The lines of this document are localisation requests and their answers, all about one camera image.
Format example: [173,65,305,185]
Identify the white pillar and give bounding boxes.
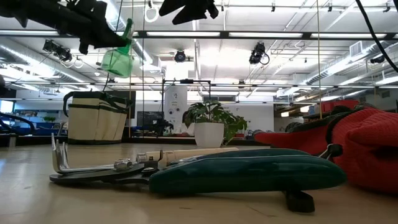
[164,85,188,134]

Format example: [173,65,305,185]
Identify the black overhead rig camera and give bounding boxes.
[174,49,187,63]
[248,42,270,65]
[42,39,74,62]

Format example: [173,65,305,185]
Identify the green translucent spray bottle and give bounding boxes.
[100,17,135,78]

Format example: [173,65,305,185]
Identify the pruning shears green handles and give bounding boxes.
[49,143,348,214]

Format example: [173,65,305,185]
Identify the black overhead frame beam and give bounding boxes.
[0,30,398,40]

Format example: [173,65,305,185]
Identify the red storage crates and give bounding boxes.
[320,99,360,113]

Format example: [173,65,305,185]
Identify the green plant in white pot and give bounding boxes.
[182,100,249,149]

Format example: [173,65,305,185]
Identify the beige gardening bag green trim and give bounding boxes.
[63,90,134,146]

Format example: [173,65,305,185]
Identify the hand rake wooden handle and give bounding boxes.
[51,133,239,175]

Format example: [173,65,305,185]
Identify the dark wall screen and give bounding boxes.
[136,111,165,127]

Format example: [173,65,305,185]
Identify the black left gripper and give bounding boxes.
[62,0,129,55]

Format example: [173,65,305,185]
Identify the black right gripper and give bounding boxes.
[158,0,220,26]

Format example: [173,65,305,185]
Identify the yellow hanging power cable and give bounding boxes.
[316,0,323,136]

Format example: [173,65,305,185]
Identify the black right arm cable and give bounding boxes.
[355,0,398,73]

